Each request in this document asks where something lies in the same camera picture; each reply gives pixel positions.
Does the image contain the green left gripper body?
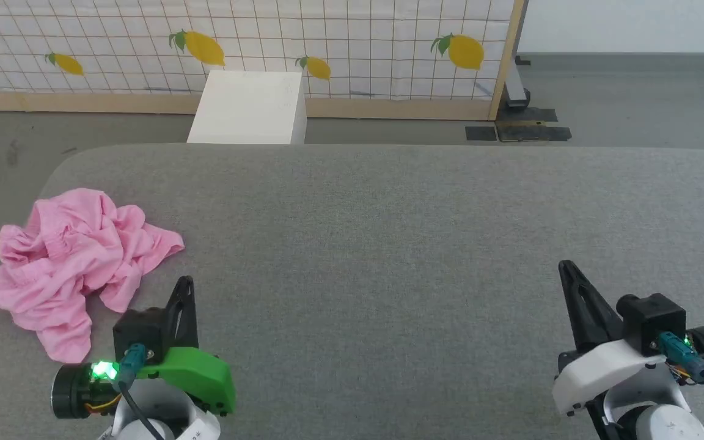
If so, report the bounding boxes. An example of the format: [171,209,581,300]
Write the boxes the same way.
[51,347,237,420]

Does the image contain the grey fabric sofa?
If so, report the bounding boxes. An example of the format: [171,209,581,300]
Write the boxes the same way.
[0,144,704,440]

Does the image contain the white rectangular box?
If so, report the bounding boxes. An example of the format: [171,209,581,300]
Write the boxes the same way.
[187,70,307,145]

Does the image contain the black metal stand foot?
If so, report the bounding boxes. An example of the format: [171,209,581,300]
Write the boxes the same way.
[502,55,534,111]

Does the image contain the pink garment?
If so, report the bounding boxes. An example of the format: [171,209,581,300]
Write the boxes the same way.
[0,188,185,364]

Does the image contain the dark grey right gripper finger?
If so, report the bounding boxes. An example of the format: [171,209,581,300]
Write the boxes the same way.
[565,260,626,350]
[558,261,592,353]

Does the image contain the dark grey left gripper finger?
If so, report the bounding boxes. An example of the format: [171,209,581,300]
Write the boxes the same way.
[165,277,185,351]
[181,276,199,351]

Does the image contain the black metal base plate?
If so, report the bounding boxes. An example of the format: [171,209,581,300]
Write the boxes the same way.
[496,107,573,142]

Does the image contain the white paper label tag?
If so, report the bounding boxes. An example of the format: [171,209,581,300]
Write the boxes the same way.
[175,414,222,440]

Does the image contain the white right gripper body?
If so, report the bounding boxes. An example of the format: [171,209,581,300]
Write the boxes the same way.
[552,326,704,417]

